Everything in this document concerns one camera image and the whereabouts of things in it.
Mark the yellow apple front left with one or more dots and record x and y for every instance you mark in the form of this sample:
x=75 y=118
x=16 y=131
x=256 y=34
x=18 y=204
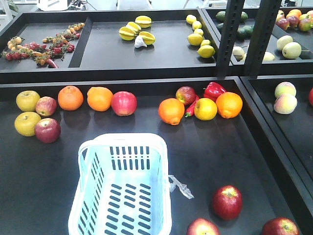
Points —
x=25 y=123

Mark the orange fruit right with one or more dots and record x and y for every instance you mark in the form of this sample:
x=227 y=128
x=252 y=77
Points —
x=229 y=105

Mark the black shelf upright post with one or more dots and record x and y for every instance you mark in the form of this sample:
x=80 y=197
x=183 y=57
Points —
x=244 y=36

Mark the white garlic bulb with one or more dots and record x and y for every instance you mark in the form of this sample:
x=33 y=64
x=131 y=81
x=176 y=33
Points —
x=139 y=42

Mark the orange fruit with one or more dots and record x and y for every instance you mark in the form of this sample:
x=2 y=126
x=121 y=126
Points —
x=70 y=98
x=229 y=105
x=171 y=111
x=99 y=98

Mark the dark red apple left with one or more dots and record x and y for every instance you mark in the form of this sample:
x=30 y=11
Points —
x=47 y=130

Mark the clear plastic strip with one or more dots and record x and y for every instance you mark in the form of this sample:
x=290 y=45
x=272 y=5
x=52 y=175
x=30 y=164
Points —
x=175 y=183

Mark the pale peach rear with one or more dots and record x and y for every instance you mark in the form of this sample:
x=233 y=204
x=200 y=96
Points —
x=285 y=87

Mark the red bell pepper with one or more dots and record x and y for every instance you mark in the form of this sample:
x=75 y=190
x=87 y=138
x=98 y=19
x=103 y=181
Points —
x=213 y=91

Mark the black upper fruit tray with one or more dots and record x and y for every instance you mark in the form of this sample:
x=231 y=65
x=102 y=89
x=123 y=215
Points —
x=284 y=67

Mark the red chili pepper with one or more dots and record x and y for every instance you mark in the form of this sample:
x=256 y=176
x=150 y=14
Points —
x=191 y=109

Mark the orange fruit left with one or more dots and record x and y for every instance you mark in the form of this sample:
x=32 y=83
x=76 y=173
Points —
x=171 y=111

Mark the pale peach front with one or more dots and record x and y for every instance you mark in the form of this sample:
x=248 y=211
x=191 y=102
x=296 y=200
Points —
x=285 y=104

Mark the yellow apple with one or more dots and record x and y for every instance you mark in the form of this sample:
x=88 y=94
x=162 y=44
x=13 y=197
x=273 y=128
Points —
x=205 y=109
x=25 y=123
x=27 y=100

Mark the bright red apple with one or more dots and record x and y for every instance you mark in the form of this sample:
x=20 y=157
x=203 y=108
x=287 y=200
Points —
x=124 y=103

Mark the black left upper tray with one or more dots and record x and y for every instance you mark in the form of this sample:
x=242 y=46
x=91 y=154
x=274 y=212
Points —
x=100 y=53

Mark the dark red apple front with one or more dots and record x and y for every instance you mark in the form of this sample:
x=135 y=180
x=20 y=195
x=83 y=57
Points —
x=227 y=202

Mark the yellow apple far left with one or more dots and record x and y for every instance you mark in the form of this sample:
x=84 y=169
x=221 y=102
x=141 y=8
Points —
x=27 y=100

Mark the pale peach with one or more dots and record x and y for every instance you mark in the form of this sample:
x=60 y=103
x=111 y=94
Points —
x=285 y=104
x=285 y=87

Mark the pink red small apple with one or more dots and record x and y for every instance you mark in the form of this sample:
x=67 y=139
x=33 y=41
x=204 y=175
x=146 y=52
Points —
x=46 y=106

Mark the dark red apple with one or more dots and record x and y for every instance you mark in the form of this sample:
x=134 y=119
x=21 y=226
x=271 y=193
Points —
x=227 y=202
x=186 y=95
x=47 y=130

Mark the light blue plastic basket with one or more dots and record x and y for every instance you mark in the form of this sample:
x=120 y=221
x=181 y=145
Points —
x=123 y=187

